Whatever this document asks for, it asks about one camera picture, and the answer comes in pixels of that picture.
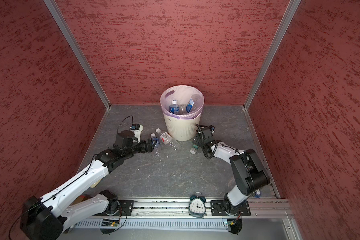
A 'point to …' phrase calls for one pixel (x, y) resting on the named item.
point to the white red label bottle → (166, 139)
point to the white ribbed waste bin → (183, 129)
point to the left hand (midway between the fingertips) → (149, 143)
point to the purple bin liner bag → (182, 94)
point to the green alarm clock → (197, 205)
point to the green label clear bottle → (194, 149)
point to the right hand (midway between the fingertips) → (199, 143)
